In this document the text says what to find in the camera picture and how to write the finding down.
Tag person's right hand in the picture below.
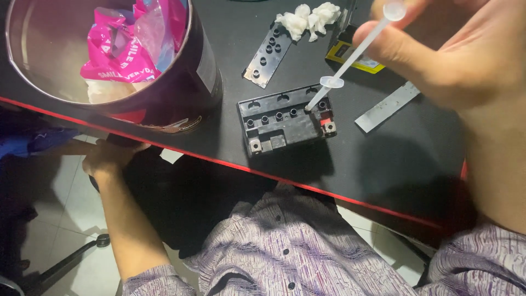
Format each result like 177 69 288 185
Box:
353 0 526 114

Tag person's left hand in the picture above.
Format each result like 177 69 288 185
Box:
82 141 151 178

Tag clear plastic syringe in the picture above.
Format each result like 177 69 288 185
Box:
305 1 407 112

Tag white tissue wad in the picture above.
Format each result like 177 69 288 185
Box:
85 78 145 104

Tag black trousers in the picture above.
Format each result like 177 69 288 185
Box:
90 133 329 260

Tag round dark tin container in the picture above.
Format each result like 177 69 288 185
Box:
5 0 224 133

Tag blue cloth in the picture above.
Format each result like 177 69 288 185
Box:
0 125 81 161

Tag pink plastic bag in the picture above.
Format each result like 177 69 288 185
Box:
80 0 190 84

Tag black chair base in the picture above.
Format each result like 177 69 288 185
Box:
0 234 112 296

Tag black battery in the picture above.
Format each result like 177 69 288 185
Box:
237 84 338 157

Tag black cap strip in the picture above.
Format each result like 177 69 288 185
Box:
242 22 295 89

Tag purple patterned shirt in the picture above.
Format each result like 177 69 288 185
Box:
122 183 526 296

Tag crumpled white tissue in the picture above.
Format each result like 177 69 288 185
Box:
275 2 342 42

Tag yellow and black box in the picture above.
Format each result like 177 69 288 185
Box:
325 24 386 75

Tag grey flat strip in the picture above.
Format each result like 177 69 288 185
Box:
354 81 422 134

